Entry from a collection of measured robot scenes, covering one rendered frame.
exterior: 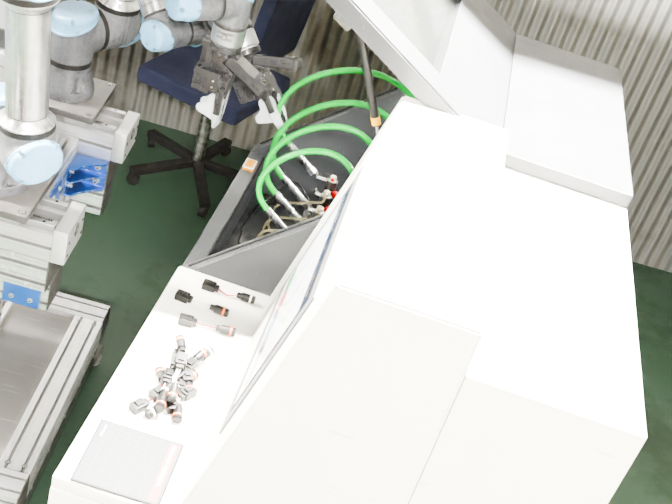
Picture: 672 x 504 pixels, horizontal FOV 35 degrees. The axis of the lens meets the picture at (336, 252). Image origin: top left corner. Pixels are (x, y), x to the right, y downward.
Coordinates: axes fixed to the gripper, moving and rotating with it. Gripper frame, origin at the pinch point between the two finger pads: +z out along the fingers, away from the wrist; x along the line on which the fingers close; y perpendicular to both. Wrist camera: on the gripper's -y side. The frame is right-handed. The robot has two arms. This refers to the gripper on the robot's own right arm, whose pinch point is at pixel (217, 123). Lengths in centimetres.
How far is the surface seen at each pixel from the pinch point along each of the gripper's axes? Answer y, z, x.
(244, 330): -23, 25, 38
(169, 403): -16, 23, 69
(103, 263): 48, 123, -95
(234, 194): -5.2, 28.0, -17.9
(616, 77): -88, -27, -40
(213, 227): -4.8, 28.0, -0.1
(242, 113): 19, 72, -148
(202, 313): -13.0, 25.0, 37.3
